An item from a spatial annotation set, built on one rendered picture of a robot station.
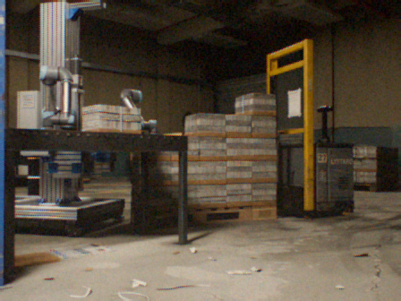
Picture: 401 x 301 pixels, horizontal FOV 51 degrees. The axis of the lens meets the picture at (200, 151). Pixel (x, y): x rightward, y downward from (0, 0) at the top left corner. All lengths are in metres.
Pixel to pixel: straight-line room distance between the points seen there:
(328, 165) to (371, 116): 5.69
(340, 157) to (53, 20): 3.17
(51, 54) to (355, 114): 7.79
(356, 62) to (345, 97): 0.83
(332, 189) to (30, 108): 3.11
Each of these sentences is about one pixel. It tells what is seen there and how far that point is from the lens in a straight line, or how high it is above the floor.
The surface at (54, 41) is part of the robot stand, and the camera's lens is 4.10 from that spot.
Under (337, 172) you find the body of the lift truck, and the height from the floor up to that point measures 0.47.
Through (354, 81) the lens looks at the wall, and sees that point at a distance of 10.59.
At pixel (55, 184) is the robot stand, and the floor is 0.40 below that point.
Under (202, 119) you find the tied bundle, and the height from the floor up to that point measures 1.00.
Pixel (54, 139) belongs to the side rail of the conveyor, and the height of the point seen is 0.74.
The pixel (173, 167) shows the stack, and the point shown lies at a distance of 3.93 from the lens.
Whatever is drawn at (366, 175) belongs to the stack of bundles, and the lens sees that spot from 8.34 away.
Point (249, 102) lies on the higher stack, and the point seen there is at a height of 1.20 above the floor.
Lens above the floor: 0.64
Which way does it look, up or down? 1 degrees up
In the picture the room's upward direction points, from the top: straight up
